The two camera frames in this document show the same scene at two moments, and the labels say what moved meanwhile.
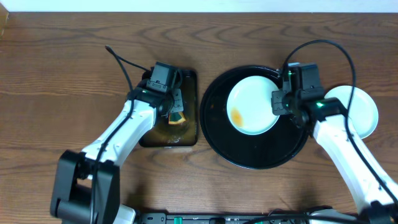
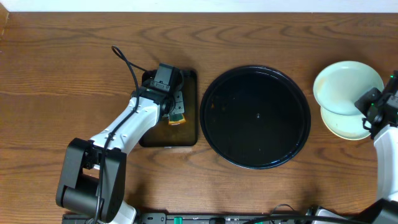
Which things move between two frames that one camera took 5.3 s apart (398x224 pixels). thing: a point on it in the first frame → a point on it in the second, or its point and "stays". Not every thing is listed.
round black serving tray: (271, 149) stays
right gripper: (278, 102) → (365, 101)
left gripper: (177, 101) stays
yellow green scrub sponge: (176, 118) stays
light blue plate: (249, 106) → (338, 85)
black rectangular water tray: (163, 134) stays
